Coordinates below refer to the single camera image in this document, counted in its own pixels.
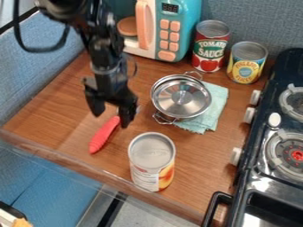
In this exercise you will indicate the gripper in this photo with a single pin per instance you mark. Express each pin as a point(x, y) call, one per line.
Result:
point(111, 85)

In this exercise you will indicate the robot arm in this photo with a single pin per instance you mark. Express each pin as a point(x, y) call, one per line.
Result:
point(101, 32)

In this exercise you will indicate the silver pot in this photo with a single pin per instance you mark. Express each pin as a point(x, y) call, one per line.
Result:
point(163, 116)

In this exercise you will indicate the white and orange can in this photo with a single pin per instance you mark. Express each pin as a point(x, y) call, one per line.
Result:
point(152, 161)

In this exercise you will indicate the silver lid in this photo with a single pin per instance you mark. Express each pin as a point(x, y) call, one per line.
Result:
point(181, 96)

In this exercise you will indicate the toy microwave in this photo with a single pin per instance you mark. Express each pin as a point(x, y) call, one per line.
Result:
point(165, 28)

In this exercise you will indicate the teal cloth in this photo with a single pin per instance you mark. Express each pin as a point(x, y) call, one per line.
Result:
point(209, 115)

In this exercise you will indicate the tomato sauce can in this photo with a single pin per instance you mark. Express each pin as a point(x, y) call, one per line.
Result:
point(210, 46)

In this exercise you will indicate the yellow pineapple can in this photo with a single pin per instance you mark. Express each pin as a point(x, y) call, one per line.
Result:
point(246, 62)

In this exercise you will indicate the toy stove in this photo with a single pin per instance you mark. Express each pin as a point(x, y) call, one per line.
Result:
point(268, 147)

